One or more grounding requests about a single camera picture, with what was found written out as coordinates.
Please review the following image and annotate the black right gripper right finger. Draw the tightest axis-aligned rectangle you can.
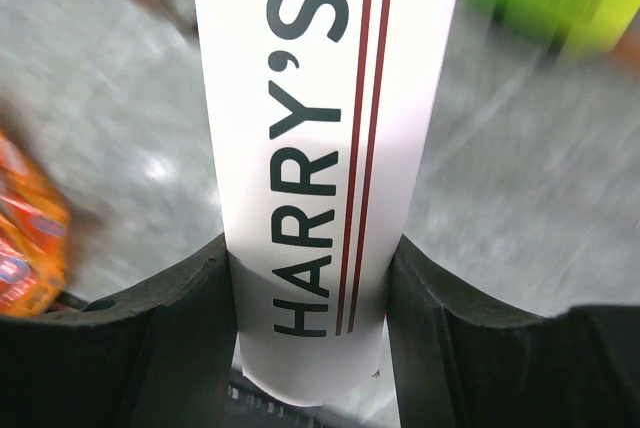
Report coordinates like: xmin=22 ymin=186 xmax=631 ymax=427
xmin=387 ymin=238 xmax=639 ymax=427

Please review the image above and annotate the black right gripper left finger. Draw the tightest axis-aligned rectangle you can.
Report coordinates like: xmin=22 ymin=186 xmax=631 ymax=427
xmin=1 ymin=237 xmax=237 ymax=427

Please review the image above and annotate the orange razor blister pack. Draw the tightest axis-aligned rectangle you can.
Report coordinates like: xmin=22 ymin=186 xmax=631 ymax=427
xmin=1 ymin=134 xmax=71 ymax=317

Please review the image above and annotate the white Harry's box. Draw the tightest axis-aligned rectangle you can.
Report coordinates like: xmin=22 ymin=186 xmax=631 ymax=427
xmin=195 ymin=0 xmax=456 ymax=406

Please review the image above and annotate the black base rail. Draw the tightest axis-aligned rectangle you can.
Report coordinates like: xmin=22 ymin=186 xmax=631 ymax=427
xmin=224 ymin=367 xmax=401 ymax=428

